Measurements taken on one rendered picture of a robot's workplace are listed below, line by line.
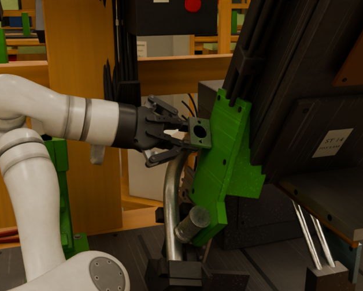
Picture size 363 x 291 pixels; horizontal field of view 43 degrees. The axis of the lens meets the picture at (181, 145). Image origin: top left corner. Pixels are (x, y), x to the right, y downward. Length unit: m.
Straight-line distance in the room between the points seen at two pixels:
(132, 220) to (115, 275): 0.62
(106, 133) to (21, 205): 0.18
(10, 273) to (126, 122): 0.43
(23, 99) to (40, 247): 0.22
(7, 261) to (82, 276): 0.51
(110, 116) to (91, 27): 0.32
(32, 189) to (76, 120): 0.14
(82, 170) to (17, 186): 0.45
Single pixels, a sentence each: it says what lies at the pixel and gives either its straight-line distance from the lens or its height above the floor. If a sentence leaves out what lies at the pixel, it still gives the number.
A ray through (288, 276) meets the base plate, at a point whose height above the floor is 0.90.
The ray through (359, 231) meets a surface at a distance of 0.68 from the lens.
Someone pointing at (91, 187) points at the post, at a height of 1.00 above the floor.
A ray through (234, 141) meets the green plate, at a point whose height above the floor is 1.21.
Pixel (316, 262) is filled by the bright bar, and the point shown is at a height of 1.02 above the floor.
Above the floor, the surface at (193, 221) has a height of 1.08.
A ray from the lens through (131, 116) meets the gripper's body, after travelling 0.74.
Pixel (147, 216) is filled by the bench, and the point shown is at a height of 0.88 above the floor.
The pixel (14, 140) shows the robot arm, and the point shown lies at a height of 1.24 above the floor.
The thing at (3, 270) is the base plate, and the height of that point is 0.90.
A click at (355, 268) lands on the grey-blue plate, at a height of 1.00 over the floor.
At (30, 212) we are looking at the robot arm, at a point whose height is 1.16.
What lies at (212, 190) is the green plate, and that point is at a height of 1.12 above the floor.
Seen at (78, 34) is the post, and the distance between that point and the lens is 1.01.
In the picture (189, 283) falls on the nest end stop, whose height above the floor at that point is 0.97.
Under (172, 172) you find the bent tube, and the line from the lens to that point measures 0.88.
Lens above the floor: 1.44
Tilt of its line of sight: 19 degrees down
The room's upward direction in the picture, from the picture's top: straight up
